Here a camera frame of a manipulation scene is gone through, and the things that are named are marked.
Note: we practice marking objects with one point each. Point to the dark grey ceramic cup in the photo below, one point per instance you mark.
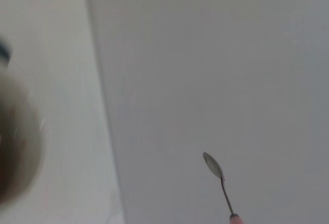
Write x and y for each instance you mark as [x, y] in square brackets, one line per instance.
[18, 136]

